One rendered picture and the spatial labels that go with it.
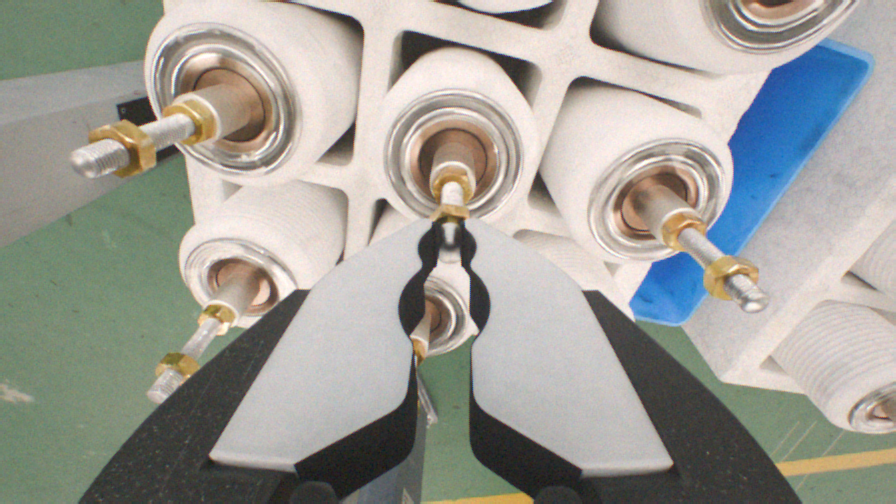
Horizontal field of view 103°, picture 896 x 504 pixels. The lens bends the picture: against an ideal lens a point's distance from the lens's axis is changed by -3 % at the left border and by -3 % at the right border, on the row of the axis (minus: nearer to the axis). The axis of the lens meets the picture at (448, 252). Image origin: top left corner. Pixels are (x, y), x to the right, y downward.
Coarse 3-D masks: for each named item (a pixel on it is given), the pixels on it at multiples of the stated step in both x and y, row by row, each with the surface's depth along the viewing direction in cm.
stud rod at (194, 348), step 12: (204, 324) 21; (216, 324) 21; (192, 336) 20; (204, 336) 20; (192, 348) 20; (204, 348) 20; (168, 372) 18; (156, 384) 18; (168, 384) 18; (156, 396) 17
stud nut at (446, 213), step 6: (444, 204) 14; (450, 204) 14; (438, 210) 14; (444, 210) 13; (450, 210) 13; (456, 210) 14; (462, 210) 14; (468, 210) 14; (432, 216) 14; (438, 216) 13; (444, 216) 13; (450, 216) 13; (456, 216) 13; (462, 216) 13; (468, 216) 13; (444, 222) 13; (450, 222) 13; (456, 222) 13
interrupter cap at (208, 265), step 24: (216, 240) 23; (240, 240) 23; (192, 264) 24; (216, 264) 24; (240, 264) 24; (264, 264) 24; (192, 288) 25; (216, 288) 25; (264, 288) 25; (288, 288) 25; (264, 312) 26
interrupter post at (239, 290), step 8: (240, 272) 24; (232, 280) 24; (240, 280) 24; (248, 280) 24; (256, 280) 25; (224, 288) 23; (232, 288) 23; (240, 288) 23; (248, 288) 24; (256, 288) 25; (216, 296) 22; (224, 296) 22; (232, 296) 23; (240, 296) 23; (248, 296) 24; (256, 296) 25; (208, 304) 22; (216, 304) 22; (224, 304) 22; (232, 304) 22; (240, 304) 23; (248, 304) 24; (232, 312) 22; (240, 312) 23
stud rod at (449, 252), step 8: (448, 184) 16; (456, 184) 16; (448, 192) 16; (456, 192) 16; (448, 200) 15; (456, 200) 15; (448, 224) 13; (456, 224) 13; (448, 232) 13; (456, 232) 13; (440, 240) 13; (448, 240) 12; (456, 240) 13; (440, 248) 12; (448, 248) 12; (456, 248) 12; (440, 256) 13; (448, 256) 13; (456, 256) 13
